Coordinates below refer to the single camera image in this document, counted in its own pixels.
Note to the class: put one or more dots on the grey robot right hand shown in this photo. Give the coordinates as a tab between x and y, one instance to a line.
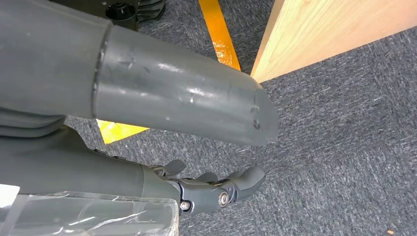
163	91

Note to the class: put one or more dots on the yellow floor tape strip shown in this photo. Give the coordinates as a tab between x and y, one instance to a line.
218	32

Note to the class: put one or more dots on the black robot foot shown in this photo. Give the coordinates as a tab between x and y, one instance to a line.
122	14

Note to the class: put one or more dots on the ribbed grey right arm sleeve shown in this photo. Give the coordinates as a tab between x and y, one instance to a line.
26	125

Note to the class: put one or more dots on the clear plastic cover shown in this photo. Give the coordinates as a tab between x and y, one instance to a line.
97	218

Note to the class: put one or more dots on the light wooden desk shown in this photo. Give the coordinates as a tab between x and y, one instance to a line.
325	32

